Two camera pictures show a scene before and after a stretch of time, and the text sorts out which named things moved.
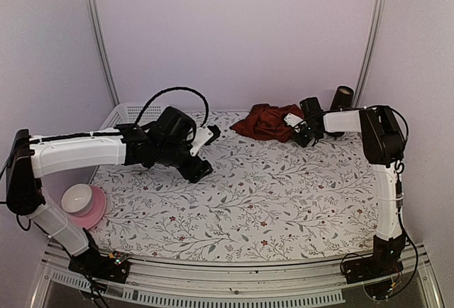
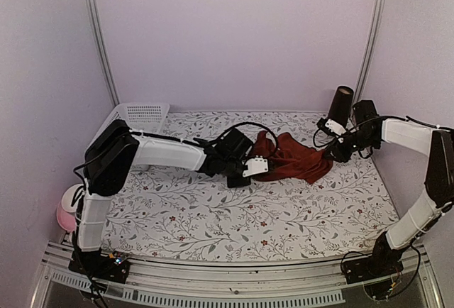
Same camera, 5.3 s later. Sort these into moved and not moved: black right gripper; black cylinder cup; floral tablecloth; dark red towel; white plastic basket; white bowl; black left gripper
Moved: black left gripper; dark red towel; black right gripper
Not moved: black cylinder cup; white plastic basket; white bowl; floral tablecloth
